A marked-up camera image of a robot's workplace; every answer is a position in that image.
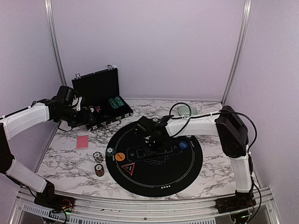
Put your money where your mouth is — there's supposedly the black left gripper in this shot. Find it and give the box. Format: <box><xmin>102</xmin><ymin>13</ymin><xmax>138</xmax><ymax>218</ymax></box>
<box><xmin>57</xmin><ymin>106</ymin><xmax>95</xmax><ymax>128</ymax></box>

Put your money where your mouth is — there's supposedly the blue small blind button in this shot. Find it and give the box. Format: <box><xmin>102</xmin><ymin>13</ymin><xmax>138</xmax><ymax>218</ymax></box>
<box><xmin>179</xmin><ymin>141</ymin><xmax>188</xmax><ymax>149</ymax></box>

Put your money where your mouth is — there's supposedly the red triangular all-in marker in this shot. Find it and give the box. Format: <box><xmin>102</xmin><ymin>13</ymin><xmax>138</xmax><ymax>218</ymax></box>
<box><xmin>121</xmin><ymin>162</ymin><xmax>135</xmax><ymax>175</ymax></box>

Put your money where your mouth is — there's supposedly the orange big blind button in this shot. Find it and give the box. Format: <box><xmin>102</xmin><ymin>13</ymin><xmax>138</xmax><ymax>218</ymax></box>
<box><xmin>115</xmin><ymin>153</ymin><xmax>126</xmax><ymax>161</ymax></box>

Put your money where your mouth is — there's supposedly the white black chip stack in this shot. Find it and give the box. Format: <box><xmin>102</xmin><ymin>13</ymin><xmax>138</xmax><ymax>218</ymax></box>
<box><xmin>93</xmin><ymin>152</ymin><xmax>104</xmax><ymax>163</ymax></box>

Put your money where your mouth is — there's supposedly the green 50 chip stack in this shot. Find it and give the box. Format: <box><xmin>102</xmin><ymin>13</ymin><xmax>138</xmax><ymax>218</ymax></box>
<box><xmin>106</xmin><ymin>147</ymin><xmax>115</xmax><ymax>157</ymax></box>

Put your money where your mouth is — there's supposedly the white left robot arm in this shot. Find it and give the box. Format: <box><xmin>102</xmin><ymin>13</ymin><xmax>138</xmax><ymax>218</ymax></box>
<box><xmin>0</xmin><ymin>97</ymin><xmax>96</xmax><ymax>208</ymax></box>

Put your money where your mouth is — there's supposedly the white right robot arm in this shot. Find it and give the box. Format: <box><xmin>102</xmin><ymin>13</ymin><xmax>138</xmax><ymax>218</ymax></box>
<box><xmin>135</xmin><ymin>106</ymin><xmax>253</xmax><ymax>209</ymax></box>

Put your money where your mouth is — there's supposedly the brown 100 chip stack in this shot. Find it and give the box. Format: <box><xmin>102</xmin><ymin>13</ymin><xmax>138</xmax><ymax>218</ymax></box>
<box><xmin>88</xmin><ymin>106</ymin><xmax>94</xmax><ymax>112</ymax></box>

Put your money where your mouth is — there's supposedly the red playing card deck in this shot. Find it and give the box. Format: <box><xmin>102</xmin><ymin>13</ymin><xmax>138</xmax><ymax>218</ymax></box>
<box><xmin>77</xmin><ymin>135</ymin><xmax>89</xmax><ymax>150</ymax></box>

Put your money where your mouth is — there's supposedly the round black poker mat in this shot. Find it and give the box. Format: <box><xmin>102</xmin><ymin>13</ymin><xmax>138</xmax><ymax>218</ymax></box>
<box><xmin>105</xmin><ymin>122</ymin><xmax>203</xmax><ymax>197</ymax></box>

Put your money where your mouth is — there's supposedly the black poker chip case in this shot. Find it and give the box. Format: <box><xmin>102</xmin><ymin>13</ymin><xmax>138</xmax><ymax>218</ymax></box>
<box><xmin>71</xmin><ymin>65</ymin><xmax>133</xmax><ymax>130</ymax></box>

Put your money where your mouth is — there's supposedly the green chip row left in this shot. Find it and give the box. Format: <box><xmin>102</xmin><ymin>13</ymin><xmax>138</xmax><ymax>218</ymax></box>
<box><xmin>108</xmin><ymin>98</ymin><xmax>119</xmax><ymax>109</ymax></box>

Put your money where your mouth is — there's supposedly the green chip row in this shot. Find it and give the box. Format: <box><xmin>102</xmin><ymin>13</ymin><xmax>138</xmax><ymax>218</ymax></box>
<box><xmin>108</xmin><ymin>98</ymin><xmax>119</xmax><ymax>109</ymax></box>
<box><xmin>114</xmin><ymin>97</ymin><xmax>125</xmax><ymax>107</ymax></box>

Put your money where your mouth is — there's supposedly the green glass bowl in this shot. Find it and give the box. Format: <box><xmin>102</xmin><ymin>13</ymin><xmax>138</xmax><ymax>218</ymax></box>
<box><xmin>177</xmin><ymin>105</ymin><xmax>198</xmax><ymax>117</ymax></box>

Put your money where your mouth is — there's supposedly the green chip row right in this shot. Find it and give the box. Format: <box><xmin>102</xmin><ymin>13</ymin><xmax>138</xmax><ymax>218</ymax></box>
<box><xmin>114</xmin><ymin>97</ymin><xmax>125</xmax><ymax>107</ymax></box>

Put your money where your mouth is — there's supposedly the brown red chip stack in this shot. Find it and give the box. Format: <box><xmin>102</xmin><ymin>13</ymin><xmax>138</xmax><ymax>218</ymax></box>
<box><xmin>94</xmin><ymin>164</ymin><xmax>105</xmax><ymax>177</ymax></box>

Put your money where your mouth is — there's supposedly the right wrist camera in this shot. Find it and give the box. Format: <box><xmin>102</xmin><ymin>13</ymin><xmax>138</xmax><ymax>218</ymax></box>
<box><xmin>135</xmin><ymin>116</ymin><xmax>157</xmax><ymax>138</ymax></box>

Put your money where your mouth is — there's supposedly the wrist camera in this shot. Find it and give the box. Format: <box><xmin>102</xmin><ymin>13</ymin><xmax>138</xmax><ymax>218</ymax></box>
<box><xmin>135</xmin><ymin>116</ymin><xmax>157</xmax><ymax>138</ymax></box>
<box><xmin>55</xmin><ymin>85</ymin><xmax>85</xmax><ymax>111</ymax></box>

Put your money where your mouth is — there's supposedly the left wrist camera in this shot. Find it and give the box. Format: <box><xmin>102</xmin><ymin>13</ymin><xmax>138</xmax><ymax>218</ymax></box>
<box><xmin>55</xmin><ymin>85</ymin><xmax>85</xmax><ymax>111</ymax></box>

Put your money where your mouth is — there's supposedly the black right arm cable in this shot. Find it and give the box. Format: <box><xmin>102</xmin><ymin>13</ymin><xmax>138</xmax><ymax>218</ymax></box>
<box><xmin>169</xmin><ymin>102</ymin><xmax>263</xmax><ymax>210</ymax></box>

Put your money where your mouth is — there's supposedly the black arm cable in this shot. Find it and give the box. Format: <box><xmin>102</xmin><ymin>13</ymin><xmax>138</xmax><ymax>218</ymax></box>
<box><xmin>0</xmin><ymin>100</ymin><xmax>73</xmax><ymax>133</ymax></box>
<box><xmin>169</xmin><ymin>102</ymin><xmax>263</xmax><ymax>210</ymax></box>

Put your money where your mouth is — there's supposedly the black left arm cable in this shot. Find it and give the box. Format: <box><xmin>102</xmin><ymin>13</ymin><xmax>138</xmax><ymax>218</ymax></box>
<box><xmin>0</xmin><ymin>100</ymin><xmax>73</xmax><ymax>133</ymax></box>

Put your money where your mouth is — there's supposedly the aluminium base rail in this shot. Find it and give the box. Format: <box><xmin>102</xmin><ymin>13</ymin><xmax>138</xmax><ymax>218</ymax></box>
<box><xmin>8</xmin><ymin>188</ymin><xmax>281</xmax><ymax>224</ymax></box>

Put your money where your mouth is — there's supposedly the left aluminium frame post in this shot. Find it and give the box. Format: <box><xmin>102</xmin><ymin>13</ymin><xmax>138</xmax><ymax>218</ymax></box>
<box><xmin>44</xmin><ymin>0</ymin><xmax>67</xmax><ymax>86</ymax></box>

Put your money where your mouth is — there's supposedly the aluminium frame post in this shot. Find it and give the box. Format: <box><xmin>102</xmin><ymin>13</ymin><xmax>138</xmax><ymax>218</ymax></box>
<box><xmin>221</xmin><ymin>0</ymin><xmax>252</xmax><ymax>105</ymax></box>
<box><xmin>44</xmin><ymin>0</ymin><xmax>67</xmax><ymax>86</ymax></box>

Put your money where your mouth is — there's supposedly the right aluminium frame post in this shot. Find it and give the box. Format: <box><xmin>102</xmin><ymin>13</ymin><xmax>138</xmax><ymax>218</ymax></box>
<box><xmin>221</xmin><ymin>0</ymin><xmax>252</xmax><ymax>105</ymax></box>

